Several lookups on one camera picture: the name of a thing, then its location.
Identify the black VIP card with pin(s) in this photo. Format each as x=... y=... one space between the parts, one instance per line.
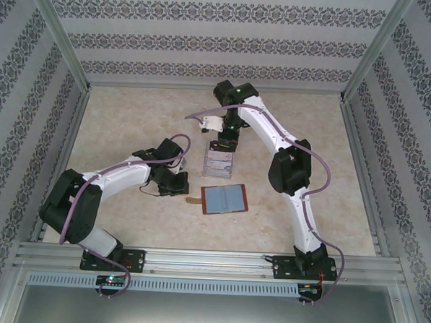
x=216 y=146

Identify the clear acrylic card tray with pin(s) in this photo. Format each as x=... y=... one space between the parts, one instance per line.
x=218 y=174

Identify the brown leather card holder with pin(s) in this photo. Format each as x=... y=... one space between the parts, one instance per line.
x=224 y=200

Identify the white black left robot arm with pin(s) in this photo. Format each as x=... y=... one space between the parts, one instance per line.
x=68 y=208

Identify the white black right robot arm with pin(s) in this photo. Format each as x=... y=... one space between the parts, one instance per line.
x=291 y=169

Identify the small circuit board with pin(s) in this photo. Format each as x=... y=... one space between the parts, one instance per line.
x=111 y=280
x=308 y=288

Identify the grey metal shelf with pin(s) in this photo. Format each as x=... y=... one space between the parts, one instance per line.
x=207 y=313

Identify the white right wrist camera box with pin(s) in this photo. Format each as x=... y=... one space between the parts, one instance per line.
x=214 y=123

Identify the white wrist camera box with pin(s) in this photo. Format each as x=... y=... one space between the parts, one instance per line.
x=181 y=165
x=214 y=123

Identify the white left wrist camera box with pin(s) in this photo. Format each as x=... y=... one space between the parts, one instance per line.
x=181 y=165

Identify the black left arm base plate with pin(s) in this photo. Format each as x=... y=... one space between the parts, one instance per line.
x=138 y=260

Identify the aluminium mounting rail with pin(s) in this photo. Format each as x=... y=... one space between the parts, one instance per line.
x=210 y=264

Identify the aluminium table side rail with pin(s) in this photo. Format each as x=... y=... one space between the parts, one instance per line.
x=357 y=147
x=64 y=161

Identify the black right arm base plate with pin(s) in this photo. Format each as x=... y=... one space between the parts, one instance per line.
x=282 y=268

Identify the aluminium frame post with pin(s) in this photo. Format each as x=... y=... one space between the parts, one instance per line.
x=374 y=50
x=62 y=34

